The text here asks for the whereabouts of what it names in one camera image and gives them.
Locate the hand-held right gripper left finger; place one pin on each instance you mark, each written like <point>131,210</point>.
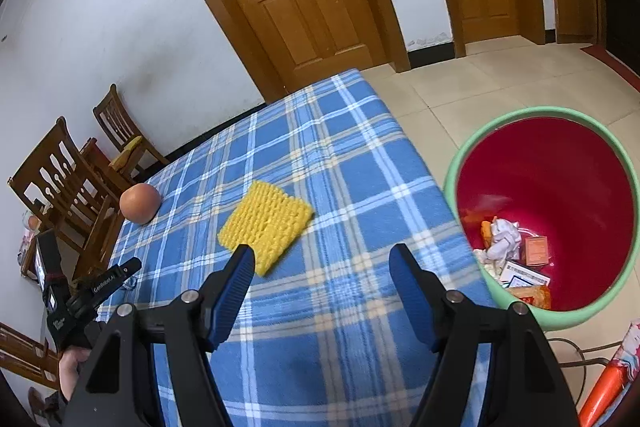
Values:
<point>232,297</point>

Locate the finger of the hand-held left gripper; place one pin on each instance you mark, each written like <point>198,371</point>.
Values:
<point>129,268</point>

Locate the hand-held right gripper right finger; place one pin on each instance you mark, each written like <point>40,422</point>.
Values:
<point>412,297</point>

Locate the blue plastic scoop piece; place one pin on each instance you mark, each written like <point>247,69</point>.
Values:
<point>129,283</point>

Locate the yellow foam net sleeve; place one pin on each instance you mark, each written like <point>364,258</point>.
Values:
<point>265,224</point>

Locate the small orange wrapper scrap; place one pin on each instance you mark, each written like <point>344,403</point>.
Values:
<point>486,229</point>

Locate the white tissue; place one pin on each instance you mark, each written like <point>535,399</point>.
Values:
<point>504,234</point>

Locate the white green medicine box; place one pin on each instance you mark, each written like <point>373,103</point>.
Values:
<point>525,278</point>

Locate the orange cardboard box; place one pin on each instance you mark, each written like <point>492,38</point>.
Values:
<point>536,249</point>

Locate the red bin with green rim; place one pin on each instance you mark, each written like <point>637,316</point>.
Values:
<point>560,167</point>

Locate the person's left hand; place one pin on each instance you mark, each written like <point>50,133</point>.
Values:
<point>70,367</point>

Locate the orange-brown round fruit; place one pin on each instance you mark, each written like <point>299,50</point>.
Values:
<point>140,203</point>

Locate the large wooden chair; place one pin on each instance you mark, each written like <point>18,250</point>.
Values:
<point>60,192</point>

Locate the blue plaid tablecloth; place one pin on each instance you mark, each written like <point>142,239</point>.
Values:
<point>310,217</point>

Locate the yellow seat cushion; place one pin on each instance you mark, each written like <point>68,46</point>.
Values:
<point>125,152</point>

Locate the small wooden chair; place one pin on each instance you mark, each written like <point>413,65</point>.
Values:
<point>117,122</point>

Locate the orange plastic tube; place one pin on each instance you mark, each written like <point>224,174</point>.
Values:
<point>602,387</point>

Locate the red floral cloth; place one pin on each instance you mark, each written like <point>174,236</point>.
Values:
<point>631,347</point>

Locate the red doormat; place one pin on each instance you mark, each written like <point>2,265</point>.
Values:
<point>615,59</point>

